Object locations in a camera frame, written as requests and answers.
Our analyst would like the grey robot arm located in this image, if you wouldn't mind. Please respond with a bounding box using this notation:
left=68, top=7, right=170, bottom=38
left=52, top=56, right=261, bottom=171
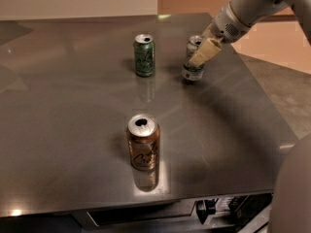
left=189, top=0, right=311, bottom=233

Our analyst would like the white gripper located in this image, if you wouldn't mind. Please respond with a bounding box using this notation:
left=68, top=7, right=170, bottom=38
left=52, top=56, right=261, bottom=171
left=189, top=2, right=251, bottom=67

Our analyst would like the green soda can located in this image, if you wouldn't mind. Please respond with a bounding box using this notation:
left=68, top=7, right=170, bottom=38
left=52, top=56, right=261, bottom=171
left=133, top=34, right=156, bottom=78

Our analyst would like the black equipment under table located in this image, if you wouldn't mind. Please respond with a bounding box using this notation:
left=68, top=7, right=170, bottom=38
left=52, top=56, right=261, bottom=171
left=194, top=193, right=272, bottom=233

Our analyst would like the white 7up can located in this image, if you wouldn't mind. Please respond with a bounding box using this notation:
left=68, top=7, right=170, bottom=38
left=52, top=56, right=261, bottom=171
left=182, top=35, right=204, bottom=82

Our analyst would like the orange soda can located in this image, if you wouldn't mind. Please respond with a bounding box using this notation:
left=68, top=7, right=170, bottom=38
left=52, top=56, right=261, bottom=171
left=126, top=114, right=160, bottom=171

